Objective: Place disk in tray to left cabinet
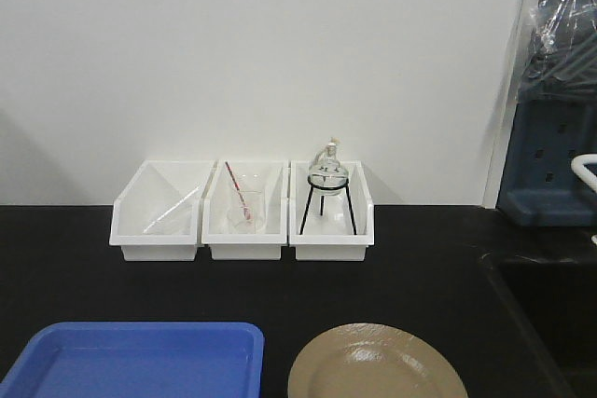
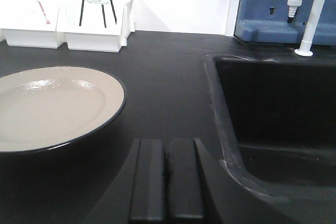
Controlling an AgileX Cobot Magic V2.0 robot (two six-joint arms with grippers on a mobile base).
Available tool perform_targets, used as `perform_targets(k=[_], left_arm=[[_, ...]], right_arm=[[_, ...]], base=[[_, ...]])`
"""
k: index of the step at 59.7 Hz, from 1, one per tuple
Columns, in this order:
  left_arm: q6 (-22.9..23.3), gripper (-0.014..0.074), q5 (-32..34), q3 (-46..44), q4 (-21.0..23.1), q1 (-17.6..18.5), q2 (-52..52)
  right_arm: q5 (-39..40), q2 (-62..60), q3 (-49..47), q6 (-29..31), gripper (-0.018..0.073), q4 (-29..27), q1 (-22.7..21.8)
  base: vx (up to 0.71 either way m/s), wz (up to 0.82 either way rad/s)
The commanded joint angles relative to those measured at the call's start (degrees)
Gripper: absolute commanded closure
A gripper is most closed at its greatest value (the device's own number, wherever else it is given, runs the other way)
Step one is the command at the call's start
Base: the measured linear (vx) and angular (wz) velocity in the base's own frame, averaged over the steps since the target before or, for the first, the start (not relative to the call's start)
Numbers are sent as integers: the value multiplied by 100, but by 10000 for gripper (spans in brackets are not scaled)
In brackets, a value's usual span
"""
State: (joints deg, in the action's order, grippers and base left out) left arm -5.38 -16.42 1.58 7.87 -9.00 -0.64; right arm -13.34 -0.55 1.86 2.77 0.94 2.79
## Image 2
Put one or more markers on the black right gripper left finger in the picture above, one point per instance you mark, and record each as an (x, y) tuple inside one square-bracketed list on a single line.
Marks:
[(136, 195)]

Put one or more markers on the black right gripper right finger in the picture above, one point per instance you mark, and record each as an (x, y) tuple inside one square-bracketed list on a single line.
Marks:
[(197, 185)]

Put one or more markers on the beige plate with black rim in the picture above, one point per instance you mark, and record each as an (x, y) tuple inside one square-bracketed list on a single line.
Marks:
[(50, 107)]

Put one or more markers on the black lab sink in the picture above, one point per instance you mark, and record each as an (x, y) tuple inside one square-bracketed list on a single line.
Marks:
[(276, 124)]

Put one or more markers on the white right storage bin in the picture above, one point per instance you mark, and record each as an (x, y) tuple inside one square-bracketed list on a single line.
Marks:
[(92, 36)]

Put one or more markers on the white storage bin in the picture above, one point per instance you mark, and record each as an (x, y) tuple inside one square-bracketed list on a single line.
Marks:
[(23, 24), (92, 36)]

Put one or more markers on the red white striped straw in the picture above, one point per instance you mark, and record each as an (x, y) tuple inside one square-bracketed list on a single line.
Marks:
[(47, 21)]

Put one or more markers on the blue pegboard drying rack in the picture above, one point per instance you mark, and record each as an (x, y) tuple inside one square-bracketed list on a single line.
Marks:
[(266, 21)]

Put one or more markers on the white middle storage bin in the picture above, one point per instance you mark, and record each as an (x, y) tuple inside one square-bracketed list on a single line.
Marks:
[(23, 24)]

